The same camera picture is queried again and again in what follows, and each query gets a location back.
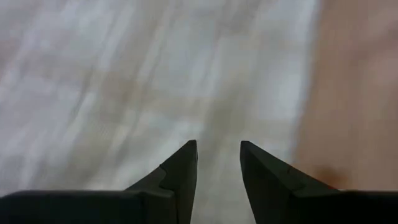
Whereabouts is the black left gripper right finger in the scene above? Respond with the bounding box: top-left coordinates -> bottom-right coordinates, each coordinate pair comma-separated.
239,140 -> 398,224

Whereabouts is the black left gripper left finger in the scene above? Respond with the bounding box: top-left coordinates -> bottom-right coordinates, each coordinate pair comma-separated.
0,139 -> 198,224

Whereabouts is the white checked towel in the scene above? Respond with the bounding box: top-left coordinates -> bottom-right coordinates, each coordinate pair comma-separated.
0,0 -> 322,224

